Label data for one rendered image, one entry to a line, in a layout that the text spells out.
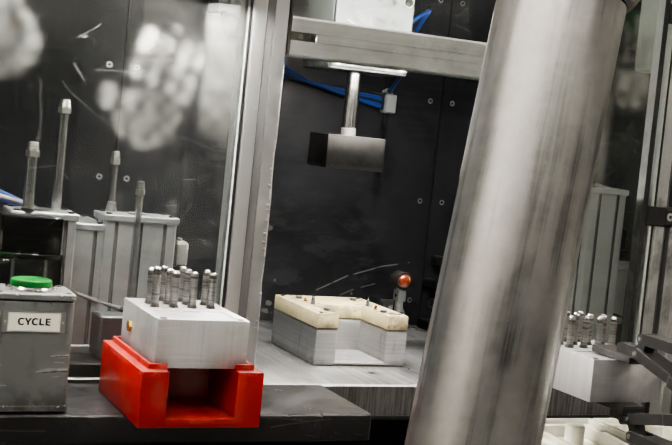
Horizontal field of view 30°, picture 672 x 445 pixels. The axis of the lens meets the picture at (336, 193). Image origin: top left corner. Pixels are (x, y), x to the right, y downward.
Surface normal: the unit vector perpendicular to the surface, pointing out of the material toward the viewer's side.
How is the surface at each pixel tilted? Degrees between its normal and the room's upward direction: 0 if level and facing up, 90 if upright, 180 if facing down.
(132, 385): 90
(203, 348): 90
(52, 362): 90
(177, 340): 90
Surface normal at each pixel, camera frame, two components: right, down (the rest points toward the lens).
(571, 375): -0.91, -0.07
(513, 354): 0.17, -0.06
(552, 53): -0.08, -0.11
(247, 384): 0.41, 0.09
